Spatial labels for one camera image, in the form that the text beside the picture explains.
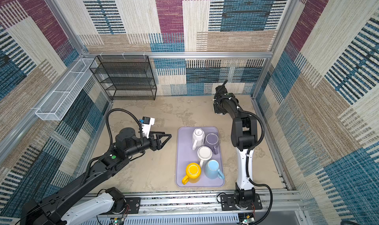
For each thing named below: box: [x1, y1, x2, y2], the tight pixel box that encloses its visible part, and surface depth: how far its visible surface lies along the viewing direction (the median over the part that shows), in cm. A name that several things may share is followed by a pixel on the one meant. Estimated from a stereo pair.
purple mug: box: [203, 133, 219, 155], surface depth 89 cm
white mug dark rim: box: [197, 145, 213, 168], surface depth 85 cm
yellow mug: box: [181, 162, 202, 186], surface depth 76 cm
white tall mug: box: [191, 127, 206, 151], surface depth 89 cm
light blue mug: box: [204, 159, 225, 180], surface depth 78 cm
